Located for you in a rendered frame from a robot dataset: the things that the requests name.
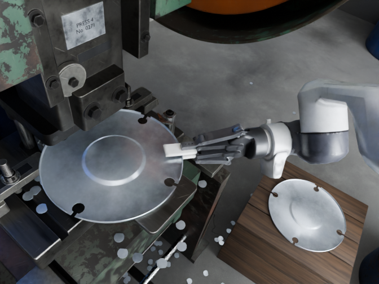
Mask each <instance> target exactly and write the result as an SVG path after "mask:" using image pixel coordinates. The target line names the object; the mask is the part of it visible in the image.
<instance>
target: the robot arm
mask: <svg viewBox="0 0 379 284"><path fill-rule="evenodd" d="M297 97H298V105H299V120H295V121H291V122H282V121H280V122H276V123H271V119H267V120H266V123H264V124H262V125H260V126H259V127H251V128H246V129H245V130H243V128H242V125H241V124H240V123H238V124H236V125H233V126H231V127H227V128H222V129H219V130H214V131H209V132H205V133H201V134H199V135H198V138H196V136H195V137H194V138H193V141H188V142H182V143H176V144H165V145H163V148H164V152H165V157H172V156H183V159H190V158H193V159H194V160H195V162H196V164H224V165H230V164H231V161H230V160H232V159H233V158H239V157H242V156H244V157H246V158H248V159H258V158H259V160H260V167H261V173H262V174H264V175H266V176H268V177H269V178H274V179H279V178H280V177H281V174H282V171H283V168H284V164H285V160H286V158H287V156H289V155H291V154H292V155H296V156H299V158H300V159H302V160H303V161H305V162H307V163H309V164H311V165H315V164H327V163H331V162H338V161H340V160H341V159H343V158H344V157H345V156H346V155H347V153H348V152H349V131H348V129H349V124H348V115H347V107H348V108H349V110H350V112H351V114H352V118H353V122H354V127H355V133H356V139H357V143H358V148H359V152H360V154H361V155H362V157H363V159H364V161H365V163H366V164H367V165H368V166H369V167H370V168H371V169H372V170H373V171H374V172H376V173H377V174H379V85H378V84H369V83H354V82H341V81H335V80H332V79H316V80H313V81H309V82H307V83H305V84H304V85H303V87H302V88H301V89H300V91H299V92H298V95H297Z"/></svg>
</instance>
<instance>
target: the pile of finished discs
mask: <svg viewBox="0 0 379 284"><path fill-rule="evenodd" d="M314 187H316V185H315V184H314V183H312V182H310V181H306V180H301V179H289V180H285V181H282V182H280V183H279V184H278V185H276V186H275V187H274V189H273V190H272V192H275V193H277V194H278V197H274V196H273V195H272V193H271V194H270V196H269V199H268V210H269V213H270V217H271V219H272V222H273V223H274V225H275V227H276V228H277V230H278V231H279V232H280V233H281V234H282V235H283V236H284V237H285V238H286V239H287V240H288V241H289V242H291V243H293V241H292V238H293V237H296V238H297V239H298V243H295V245H296V246H298V247H300V248H302V249H304V250H308V251H313V252H325V251H329V250H332V249H334V248H336V247H337V246H338V245H339V244H340V243H341V242H342V241H343V239H344V236H343V235H341V236H340V235H338V234H337V232H336V231H337V229H338V230H340V231H341V232H342V233H343V234H345V232H346V220H345V216H344V214H343V211H342V209H341V207H340V206H339V204H338V203H337V201H336V200H335V199H334V198H333V197H332V196H331V195H330V194H329V193H328V192H327V191H326V190H325V189H323V188H322V187H321V188H320V187H318V189H319V191H318V192H316V191H314Z"/></svg>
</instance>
